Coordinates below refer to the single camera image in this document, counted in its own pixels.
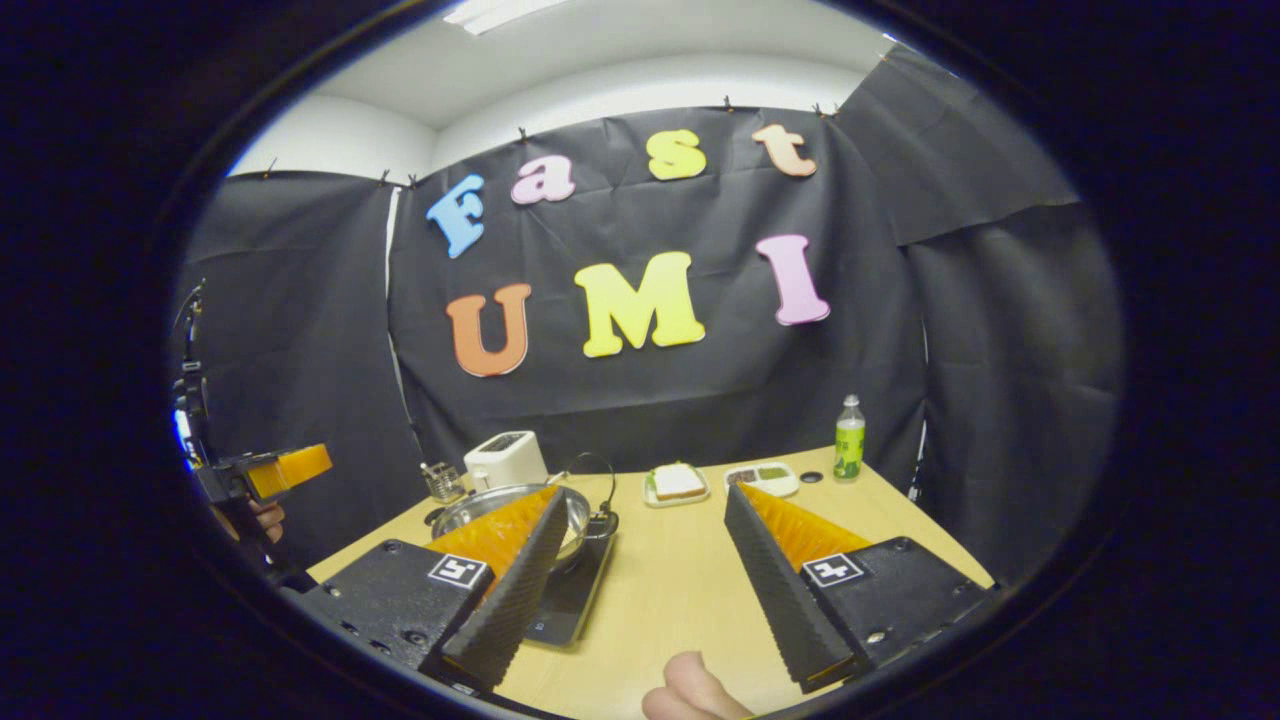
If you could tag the white toaster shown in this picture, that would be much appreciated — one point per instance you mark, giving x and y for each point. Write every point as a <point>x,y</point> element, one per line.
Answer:
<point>505,462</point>

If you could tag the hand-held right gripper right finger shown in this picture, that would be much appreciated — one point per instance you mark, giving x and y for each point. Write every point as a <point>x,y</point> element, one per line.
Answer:
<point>785,600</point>

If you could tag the green drink bottle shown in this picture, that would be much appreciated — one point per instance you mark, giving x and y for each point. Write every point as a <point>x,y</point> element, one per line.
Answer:
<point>850,445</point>

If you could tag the white divided bean tray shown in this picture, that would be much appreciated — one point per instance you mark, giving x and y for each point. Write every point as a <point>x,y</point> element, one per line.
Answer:
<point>762,478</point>

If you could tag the large ceiling light panel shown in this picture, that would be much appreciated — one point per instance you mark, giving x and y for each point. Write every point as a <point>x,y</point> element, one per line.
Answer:
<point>500,14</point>

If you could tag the white sandwich plate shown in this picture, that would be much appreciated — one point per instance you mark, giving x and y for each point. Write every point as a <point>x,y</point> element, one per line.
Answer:
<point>660,497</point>

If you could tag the black induction cooktop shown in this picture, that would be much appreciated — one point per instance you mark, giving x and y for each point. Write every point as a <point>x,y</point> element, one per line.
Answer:
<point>575,590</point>

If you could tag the black backdrop cloth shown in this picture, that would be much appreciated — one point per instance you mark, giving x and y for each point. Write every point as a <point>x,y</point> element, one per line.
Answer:
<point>660,300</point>

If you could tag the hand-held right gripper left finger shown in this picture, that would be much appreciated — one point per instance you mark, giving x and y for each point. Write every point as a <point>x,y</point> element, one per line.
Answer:
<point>510,600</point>

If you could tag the steel pot with soybeans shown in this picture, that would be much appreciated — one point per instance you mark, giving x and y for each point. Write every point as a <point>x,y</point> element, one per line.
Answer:
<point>580,515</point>

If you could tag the toast sandwich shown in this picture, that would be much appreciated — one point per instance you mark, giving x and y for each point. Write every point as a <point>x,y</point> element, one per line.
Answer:
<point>678,482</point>

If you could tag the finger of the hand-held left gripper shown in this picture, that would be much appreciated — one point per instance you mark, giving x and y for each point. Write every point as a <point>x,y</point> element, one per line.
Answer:
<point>290,470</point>

